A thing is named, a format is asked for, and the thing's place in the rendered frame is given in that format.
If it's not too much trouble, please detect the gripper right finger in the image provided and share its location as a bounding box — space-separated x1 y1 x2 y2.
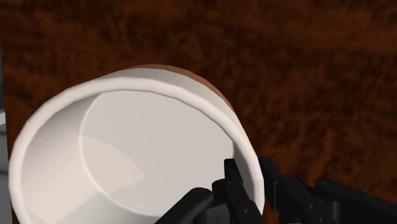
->
259 156 397 224

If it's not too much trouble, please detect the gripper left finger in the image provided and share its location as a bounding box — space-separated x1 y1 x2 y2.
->
155 158 265 224

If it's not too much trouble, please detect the white paper cup brown sleeve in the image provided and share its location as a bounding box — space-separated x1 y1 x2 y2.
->
8 64 266 224

